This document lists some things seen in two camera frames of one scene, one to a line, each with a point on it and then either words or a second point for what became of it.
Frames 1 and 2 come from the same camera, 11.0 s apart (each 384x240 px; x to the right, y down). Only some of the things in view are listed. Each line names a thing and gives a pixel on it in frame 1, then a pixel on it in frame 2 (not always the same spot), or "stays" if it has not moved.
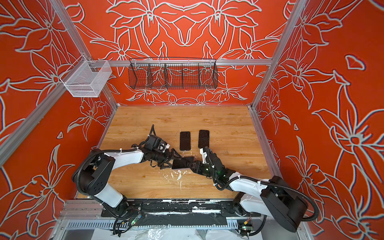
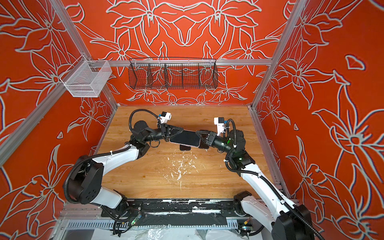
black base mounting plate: (218, 208) stays
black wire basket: (152, 72) stays
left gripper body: (162, 157) to (159, 133)
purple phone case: (181, 163) to (187, 138)
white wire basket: (86, 78) stays
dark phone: (203, 138) stays
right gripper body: (203, 170) to (219, 143)
